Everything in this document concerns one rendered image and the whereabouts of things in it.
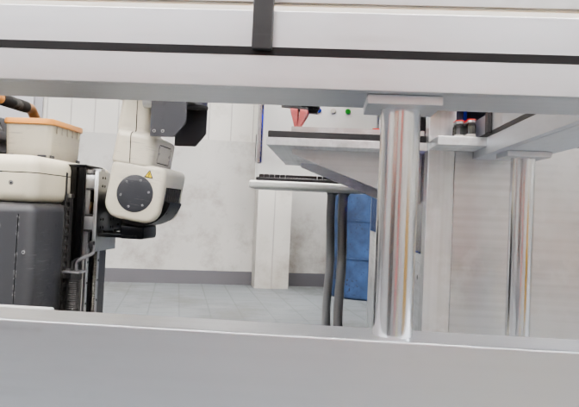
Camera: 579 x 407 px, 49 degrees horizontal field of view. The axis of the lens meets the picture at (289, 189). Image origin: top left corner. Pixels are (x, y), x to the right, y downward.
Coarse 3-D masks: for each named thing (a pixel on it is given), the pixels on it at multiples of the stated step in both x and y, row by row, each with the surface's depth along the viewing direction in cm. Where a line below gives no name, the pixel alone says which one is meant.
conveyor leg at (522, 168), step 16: (512, 160) 133; (528, 160) 131; (512, 176) 133; (528, 176) 131; (512, 192) 133; (528, 192) 131; (512, 208) 132; (528, 208) 131; (512, 224) 132; (528, 224) 131; (512, 240) 132; (528, 240) 131; (512, 256) 132; (528, 256) 131; (512, 272) 132; (528, 272) 131; (512, 288) 131; (528, 288) 131; (512, 304) 131; (528, 304) 131; (512, 320) 131; (528, 320) 131; (528, 336) 131
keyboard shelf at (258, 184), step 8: (256, 184) 235; (264, 184) 235; (272, 184) 235; (280, 184) 235; (288, 184) 235; (296, 184) 235; (304, 184) 235; (312, 184) 235; (320, 184) 235; (328, 184) 234; (336, 184) 235; (336, 192) 250; (344, 192) 245; (352, 192) 240; (360, 192) 236
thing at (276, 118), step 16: (272, 112) 259; (288, 112) 259; (320, 112) 258; (336, 112) 258; (352, 112) 258; (272, 128) 259; (288, 128) 259; (368, 128) 257; (256, 144) 262; (272, 160) 258; (256, 176) 259; (320, 176) 257
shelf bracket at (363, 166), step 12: (300, 156) 166; (312, 156) 166; (324, 156) 166; (336, 156) 166; (348, 156) 166; (360, 156) 165; (372, 156) 165; (420, 156) 164; (336, 168) 166; (348, 168) 165; (360, 168) 165; (372, 168) 165; (420, 168) 164; (360, 180) 165; (372, 180) 165; (420, 180) 164
